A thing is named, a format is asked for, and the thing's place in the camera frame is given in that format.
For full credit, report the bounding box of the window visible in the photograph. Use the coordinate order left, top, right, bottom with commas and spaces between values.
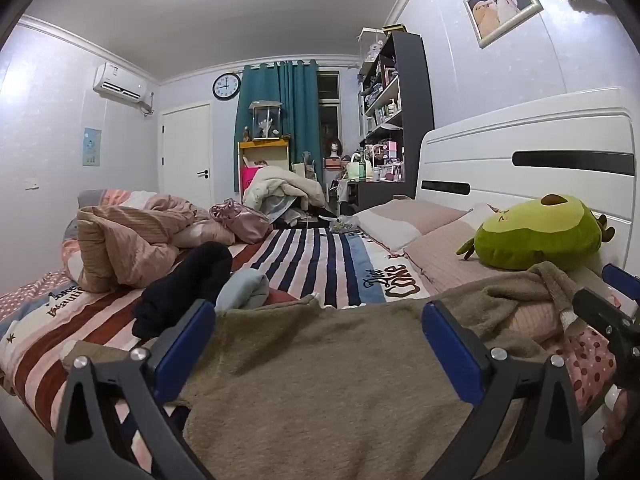
317, 72, 341, 161

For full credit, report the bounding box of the black garment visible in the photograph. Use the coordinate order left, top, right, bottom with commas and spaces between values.
132, 241, 233, 340

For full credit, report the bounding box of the dark bookshelf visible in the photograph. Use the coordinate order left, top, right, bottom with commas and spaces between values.
357, 30, 435, 201

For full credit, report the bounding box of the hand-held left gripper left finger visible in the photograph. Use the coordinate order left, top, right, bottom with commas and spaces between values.
52, 299, 217, 480

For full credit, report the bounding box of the pink satin bag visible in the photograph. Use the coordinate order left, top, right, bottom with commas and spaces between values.
210, 199, 273, 246

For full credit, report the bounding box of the dark desk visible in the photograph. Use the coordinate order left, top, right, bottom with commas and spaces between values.
337, 180, 416, 216

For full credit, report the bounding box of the glass display case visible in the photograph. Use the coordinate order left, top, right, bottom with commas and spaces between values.
248, 101, 283, 142

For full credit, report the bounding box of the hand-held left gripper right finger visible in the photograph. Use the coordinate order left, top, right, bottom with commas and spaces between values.
421, 301, 586, 480

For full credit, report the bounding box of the beige blanket pile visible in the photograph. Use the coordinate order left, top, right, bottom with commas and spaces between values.
242, 164, 328, 216

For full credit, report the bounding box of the blue wall poster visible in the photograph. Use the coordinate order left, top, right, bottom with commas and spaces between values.
82, 127, 102, 167

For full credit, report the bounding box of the light blue garment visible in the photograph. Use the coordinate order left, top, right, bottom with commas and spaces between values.
215, 268, 271, 311

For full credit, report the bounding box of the pink and white pillow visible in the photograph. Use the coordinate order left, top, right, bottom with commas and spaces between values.
404, 203, 556, 291
352, 199, 468, 253

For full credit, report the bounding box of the brown fuzzy garment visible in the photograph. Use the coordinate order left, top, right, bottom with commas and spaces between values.
60, 260, 608, 480

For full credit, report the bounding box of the striped bed sheet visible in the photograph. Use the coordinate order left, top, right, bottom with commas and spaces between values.
0, 227, 621, 436

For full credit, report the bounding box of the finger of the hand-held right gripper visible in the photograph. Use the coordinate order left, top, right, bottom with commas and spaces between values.
571, 287, 640, 361
601, 262, 640, 295

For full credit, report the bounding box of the pink quilt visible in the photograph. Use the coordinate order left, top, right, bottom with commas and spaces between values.
62, 190, 236, 293

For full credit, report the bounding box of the white air conditioner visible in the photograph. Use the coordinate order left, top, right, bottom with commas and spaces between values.
93, 62, 156, 111

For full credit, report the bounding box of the round wall clock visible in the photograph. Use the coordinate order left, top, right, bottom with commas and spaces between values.
212, 73, 243, 101

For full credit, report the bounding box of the green avocado plush toy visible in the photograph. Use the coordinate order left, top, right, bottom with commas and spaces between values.
456, 194, 616, 272

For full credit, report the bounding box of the teal curtain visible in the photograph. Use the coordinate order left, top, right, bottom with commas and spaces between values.
235, 60, 321, 193

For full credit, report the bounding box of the white door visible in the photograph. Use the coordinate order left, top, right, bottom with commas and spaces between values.
161, 102, 213, 201

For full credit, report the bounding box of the yellow cabinet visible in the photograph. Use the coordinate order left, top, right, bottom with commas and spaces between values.
236, 139, 292, 193

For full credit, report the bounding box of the white bed headboard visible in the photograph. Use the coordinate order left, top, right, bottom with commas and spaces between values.
415, 87, 640, 281

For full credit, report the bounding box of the framed photo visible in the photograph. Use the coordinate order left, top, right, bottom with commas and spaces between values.
463, 0, 544, 50

